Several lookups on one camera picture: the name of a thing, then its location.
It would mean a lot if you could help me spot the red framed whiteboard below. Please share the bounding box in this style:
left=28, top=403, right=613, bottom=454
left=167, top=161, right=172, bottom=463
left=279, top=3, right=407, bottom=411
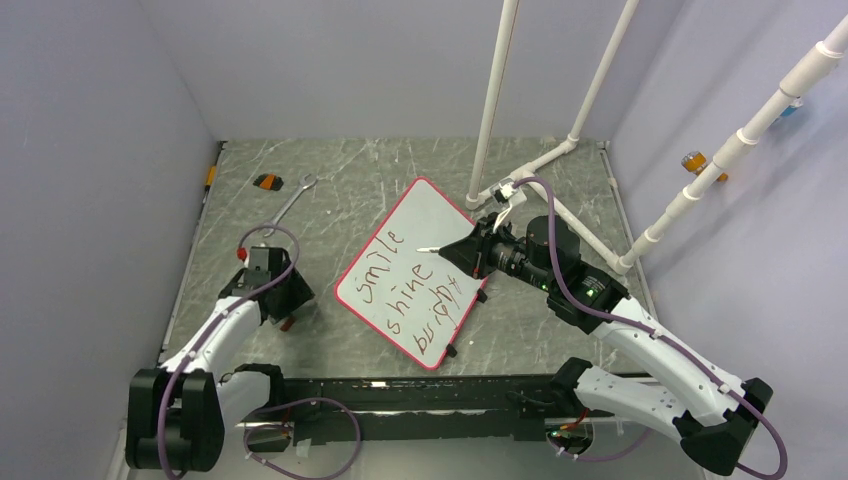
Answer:
left=335, top=177, right=486, bottom=370

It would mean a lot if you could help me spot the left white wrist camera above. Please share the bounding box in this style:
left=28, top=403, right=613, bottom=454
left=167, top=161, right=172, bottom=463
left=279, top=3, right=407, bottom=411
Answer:
left=236, top=244, right=271, bottom=271

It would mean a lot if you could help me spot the white pipe on wall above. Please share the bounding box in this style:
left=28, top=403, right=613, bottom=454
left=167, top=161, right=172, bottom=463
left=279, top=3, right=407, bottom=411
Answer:
left=612, top=19, right=847, bottom=274

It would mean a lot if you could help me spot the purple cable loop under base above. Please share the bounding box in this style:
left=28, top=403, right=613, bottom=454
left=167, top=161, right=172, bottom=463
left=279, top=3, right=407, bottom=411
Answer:
left=242, top=397, right=363, bottom=480

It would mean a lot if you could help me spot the black orange brush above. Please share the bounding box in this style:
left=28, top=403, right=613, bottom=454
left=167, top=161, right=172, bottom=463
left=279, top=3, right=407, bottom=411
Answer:
left=253, top=173, right=285, bottom=192

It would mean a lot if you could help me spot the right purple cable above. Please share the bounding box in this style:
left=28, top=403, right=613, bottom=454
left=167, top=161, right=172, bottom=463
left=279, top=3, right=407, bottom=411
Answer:
left=512, top=176, right=790, bottom=480

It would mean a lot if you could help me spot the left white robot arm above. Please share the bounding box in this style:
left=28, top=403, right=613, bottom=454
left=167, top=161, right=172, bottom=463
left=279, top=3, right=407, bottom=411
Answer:
left=125, top=246, right=315, bottom=473

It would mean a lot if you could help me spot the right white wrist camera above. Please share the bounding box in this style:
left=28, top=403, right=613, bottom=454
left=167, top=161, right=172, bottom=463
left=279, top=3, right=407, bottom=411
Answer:
left=489, top=177, right=527, bottom=229

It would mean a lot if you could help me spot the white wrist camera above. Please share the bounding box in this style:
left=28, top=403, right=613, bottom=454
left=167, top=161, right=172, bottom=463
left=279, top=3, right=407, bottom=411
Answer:
left=236, top=244, right=271, bottom=271
left=489, top=177, right=527, bottom=229

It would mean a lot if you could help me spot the white pvc pipe frame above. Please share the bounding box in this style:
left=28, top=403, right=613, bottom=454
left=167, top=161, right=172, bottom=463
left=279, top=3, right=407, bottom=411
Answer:
left=465, top=0, right=639, bottom=275

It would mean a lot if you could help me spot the blue wall fitting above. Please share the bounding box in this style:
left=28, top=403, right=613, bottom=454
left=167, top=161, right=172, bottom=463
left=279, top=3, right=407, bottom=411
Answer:
left=779, top=97, right=804, bottom=118

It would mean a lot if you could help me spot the orange yellow wall fitting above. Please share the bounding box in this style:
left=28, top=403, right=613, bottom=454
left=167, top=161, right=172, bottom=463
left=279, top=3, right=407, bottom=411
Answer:
left=681, top=151, right=707, bottom=176

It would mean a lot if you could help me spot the brown marker cap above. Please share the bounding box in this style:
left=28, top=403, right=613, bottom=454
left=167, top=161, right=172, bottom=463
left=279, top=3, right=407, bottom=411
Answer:
left=279, top=317, right=295, bottom=332

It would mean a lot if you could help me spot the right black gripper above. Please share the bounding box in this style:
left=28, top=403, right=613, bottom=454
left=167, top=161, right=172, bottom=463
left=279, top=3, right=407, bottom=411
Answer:
left=440, top=211, right=556, bottom=293

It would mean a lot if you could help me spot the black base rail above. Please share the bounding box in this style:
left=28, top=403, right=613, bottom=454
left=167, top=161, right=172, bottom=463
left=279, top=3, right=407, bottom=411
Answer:
left=245, top=375, right=584, bottom=445

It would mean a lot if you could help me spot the silver wrench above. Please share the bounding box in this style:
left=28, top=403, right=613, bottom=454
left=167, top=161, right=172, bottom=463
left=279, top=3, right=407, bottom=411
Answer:
left=264, top=174, right=318, bottom=237

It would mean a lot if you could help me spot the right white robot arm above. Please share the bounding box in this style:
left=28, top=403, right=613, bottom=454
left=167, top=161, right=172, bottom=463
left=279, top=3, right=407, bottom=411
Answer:
left=435, top=214, right=773, bottom=476

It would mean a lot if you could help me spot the aluminium frame rail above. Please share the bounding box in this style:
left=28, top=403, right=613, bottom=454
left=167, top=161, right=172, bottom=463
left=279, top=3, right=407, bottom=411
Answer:
left=105, top=388, right=710, bottom=480

